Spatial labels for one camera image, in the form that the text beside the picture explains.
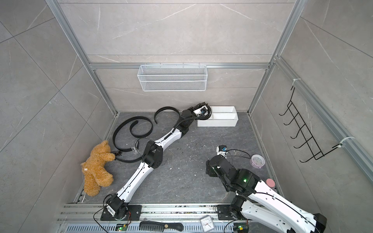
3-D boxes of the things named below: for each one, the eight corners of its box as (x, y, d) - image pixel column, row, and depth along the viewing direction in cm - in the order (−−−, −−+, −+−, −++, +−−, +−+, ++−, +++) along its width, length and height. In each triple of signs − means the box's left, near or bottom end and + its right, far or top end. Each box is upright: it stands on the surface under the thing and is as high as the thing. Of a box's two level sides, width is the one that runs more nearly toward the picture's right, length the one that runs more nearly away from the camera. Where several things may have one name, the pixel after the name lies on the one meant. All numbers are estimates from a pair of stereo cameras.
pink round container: (251, 168, 91) (253, 166, 89) (248, 156, 97) (249, 154, 94) (264, 168, 92) (267, 166, 89) (260, 156, 97) (262, 154, 94)
